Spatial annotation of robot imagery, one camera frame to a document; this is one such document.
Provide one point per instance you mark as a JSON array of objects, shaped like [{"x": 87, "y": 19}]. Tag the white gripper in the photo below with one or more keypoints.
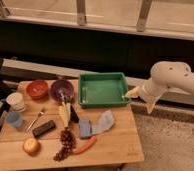
[{"x": 150, "y": 92}]

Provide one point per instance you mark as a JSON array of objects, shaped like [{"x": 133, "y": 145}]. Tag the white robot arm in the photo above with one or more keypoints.
[{"x": 164, "y": 75}]

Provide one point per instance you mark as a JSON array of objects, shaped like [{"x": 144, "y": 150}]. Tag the white paper cup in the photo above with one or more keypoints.
[{"x": 16, "y": 101}]

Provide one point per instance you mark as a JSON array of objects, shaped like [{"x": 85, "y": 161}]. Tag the blue plastic cup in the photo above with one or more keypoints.
[{"x": 14, "y": 119}]

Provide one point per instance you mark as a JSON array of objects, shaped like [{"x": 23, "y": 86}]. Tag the grey blue cloth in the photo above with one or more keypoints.
[{"x": 105, "y": 122}]

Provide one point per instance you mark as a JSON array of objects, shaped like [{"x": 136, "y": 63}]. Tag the green plastic tray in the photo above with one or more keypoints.
[{"x": 102, "y": 90}]

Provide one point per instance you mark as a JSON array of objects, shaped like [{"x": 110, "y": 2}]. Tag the blue sponge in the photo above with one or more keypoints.
[{"x": 84, "y": 128}]

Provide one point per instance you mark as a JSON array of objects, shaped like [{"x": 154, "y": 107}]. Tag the yellow banana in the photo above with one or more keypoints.
[{"x": 64, "y": 112}]

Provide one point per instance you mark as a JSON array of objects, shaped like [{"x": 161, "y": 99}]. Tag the purple bowl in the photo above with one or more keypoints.
[{"x": 62, "y": 90}]

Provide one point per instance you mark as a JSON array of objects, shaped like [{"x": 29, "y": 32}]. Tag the dark red grape bunch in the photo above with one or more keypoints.
[{"x": 68, "y": 142}]

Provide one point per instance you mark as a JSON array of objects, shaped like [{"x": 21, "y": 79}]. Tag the black rectangular block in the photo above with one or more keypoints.
[{"x": 44, "y": 128}]

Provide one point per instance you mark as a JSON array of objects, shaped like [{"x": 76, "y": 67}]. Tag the wooden cutting board table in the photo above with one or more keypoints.
[{"x": 119, "y": 145}]

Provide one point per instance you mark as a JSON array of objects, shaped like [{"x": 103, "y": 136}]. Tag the metal fork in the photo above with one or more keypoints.
[{"x": 40, "y": 113}]

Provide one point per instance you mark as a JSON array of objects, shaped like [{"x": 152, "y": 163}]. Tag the red bowl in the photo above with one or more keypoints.
[{"x": 37, "y": 89}]

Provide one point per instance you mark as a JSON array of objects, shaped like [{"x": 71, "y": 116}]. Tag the red yellow apple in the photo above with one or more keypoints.
[{"x": 31, "y": 145}]

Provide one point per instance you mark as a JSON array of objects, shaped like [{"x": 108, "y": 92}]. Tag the black handled utensil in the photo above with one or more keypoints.
[{"x": 72, "y": 113}]

